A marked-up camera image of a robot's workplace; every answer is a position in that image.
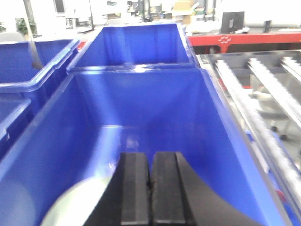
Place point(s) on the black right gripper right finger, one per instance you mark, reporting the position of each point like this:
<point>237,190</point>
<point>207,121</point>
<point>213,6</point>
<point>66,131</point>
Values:
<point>181,198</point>

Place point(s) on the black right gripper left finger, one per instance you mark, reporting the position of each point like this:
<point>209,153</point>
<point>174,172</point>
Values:
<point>126,199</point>

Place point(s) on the light green round plate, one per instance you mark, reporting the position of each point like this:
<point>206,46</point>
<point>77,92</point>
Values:
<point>75,205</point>

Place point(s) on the blue plastic bin right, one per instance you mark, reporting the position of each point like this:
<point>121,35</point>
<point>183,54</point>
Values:
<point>94,117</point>

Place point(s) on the blue plastic bin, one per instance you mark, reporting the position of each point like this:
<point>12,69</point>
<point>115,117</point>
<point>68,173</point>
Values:
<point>94,117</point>
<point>147,45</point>
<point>24,89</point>

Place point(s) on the steel roller conveyor rails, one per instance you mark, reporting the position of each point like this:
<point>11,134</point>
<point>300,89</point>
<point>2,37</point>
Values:
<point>263,90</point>

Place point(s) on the blue plastic bin far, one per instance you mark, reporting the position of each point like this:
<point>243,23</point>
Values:
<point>147,45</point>

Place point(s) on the blue plastic bin left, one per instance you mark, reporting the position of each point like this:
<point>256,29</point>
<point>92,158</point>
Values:
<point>24,89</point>

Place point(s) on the red metal workbench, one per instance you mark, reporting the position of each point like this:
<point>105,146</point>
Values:
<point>226,43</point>

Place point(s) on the black computer monitor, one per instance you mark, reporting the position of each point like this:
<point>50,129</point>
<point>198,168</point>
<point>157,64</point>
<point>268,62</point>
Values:
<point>232,22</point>

